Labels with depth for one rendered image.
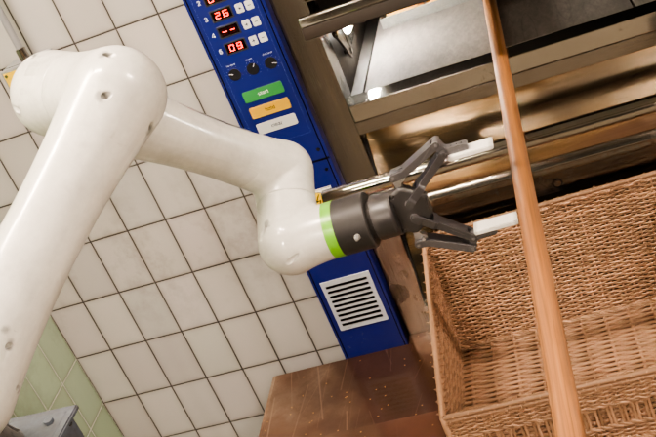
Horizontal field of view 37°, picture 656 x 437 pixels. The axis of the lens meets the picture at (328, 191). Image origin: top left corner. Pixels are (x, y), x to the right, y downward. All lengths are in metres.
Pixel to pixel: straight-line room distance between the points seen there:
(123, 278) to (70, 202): 1.22
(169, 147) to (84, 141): 0.28
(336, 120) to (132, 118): 0.93
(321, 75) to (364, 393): 0.72
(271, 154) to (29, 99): 0.42
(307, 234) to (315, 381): 0.86
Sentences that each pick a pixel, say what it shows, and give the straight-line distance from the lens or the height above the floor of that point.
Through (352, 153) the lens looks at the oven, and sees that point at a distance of 2.10.
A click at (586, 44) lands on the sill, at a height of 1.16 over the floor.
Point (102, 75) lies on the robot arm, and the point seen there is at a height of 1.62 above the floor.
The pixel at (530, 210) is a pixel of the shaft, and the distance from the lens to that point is 1.38.
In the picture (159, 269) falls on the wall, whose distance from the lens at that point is 2.34.
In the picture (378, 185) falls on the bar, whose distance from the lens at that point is 1.71.
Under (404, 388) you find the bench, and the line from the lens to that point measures 2.19.
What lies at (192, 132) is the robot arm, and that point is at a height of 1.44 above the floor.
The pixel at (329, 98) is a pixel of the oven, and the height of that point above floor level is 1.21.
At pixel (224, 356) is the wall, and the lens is 2.45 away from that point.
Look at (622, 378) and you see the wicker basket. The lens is 1.80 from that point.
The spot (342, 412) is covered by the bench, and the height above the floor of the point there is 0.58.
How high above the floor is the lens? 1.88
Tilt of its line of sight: 24 degrees down
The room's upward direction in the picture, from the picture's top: 23 degrees counter-clockwise
